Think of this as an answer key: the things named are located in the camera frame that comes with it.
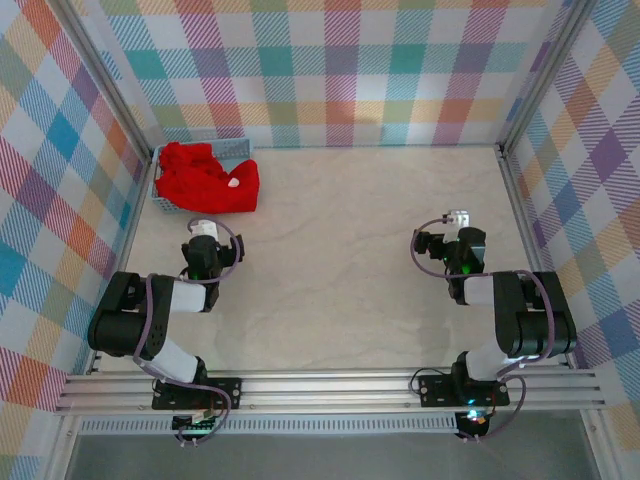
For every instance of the red t-shirt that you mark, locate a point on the red t-shirt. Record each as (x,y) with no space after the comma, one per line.
(200,185)

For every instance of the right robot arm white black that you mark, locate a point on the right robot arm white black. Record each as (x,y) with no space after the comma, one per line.
(530,320)

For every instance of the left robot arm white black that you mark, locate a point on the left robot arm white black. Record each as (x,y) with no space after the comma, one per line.
(120,325)

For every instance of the light blue plastic basket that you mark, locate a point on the light blue plastic basket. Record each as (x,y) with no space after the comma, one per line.
(232,150)

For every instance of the aluminium side rail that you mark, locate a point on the aluminium side rail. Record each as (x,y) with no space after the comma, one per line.
(131,225)
(520,225)

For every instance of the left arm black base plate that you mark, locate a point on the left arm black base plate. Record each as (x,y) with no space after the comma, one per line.
(225,392)

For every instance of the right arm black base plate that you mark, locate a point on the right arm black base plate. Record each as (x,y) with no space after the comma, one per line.
(435,390)

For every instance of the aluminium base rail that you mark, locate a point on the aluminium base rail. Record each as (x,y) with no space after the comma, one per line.
(325,392)

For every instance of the aluminium frame post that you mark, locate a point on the aluminium frame post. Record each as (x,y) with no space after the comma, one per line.
(107,80)
(544,75)

